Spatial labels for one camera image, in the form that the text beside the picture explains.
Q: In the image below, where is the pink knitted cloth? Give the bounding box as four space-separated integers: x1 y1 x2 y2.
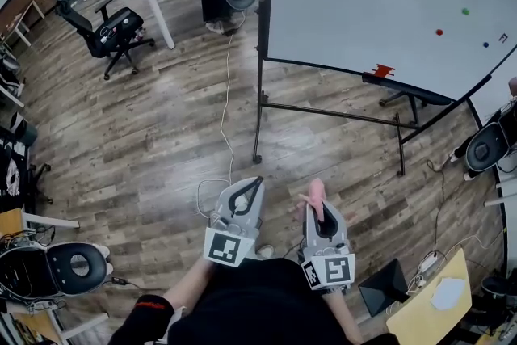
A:
296 178 328 223

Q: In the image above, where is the white power strip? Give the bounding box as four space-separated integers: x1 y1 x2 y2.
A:
418 252 439 272

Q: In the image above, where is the person's left forearm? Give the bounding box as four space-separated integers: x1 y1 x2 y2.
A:
161 256 219 314

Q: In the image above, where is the white floor cable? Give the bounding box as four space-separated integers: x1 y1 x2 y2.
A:
196 32 244 220

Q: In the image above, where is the white paper sheet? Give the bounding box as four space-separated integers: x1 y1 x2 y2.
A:
430 276 467 311

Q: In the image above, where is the person's right forearm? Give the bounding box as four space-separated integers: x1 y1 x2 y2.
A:
325 288 364 344

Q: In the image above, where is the white whiteboard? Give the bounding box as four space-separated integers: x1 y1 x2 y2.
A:
264 0 517 103

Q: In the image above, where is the red jagged sticker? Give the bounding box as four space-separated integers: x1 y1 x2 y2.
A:
370 63 396 80

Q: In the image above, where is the black metal rack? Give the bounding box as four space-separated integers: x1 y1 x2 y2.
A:
0 120 53 215

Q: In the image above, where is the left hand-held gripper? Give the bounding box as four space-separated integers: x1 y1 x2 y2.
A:
203 176 267 268

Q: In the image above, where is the person's black shirt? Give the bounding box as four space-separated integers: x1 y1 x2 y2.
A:
107 257 401 345

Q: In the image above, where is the black printed shirt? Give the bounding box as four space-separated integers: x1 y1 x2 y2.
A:
0 141 29 199

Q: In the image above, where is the black flat stand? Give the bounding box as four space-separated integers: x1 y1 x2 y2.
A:
358 257 411 318

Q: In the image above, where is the yellow wooden table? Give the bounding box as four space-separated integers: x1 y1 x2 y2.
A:
385 248 473 345

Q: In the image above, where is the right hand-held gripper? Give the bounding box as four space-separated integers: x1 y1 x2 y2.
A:
298 200 357 292

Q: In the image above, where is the light wooden table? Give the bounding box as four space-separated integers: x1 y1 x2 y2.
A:
0 208 81 242

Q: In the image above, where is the black office chair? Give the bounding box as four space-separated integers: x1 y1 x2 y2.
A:
54 0 157 81

